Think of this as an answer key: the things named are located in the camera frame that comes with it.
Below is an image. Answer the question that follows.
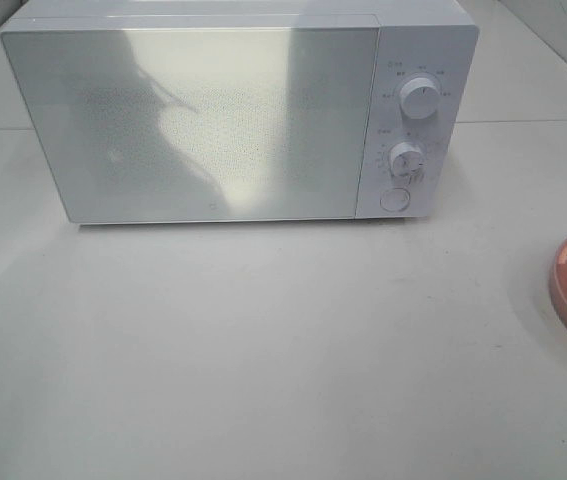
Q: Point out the round white door button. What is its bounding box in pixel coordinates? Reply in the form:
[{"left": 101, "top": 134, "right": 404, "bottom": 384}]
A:
[{"left": 380, "top": 188, "right": 410, "bottom": 212}]

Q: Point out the white microwave door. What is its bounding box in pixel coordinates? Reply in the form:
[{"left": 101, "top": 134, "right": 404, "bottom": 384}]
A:
[{"left": 2, "top": 28, "right": 378, "bottom": 224}]

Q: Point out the lower white timer knob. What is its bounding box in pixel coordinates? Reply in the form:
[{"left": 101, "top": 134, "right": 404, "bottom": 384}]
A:
[{"left": 389, "top": 141, "right": 425, "bottom": 177}]

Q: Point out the white microwave oven body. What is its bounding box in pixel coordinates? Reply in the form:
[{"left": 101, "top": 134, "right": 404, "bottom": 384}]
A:
[{"left": 0, "top": 1, "right": 479, "bottom": 221}]

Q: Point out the upper white power knob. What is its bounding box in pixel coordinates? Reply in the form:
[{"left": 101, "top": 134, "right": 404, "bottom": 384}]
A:
[{"left": 397, "top": 73, "right": 442, "bottom": 120}]

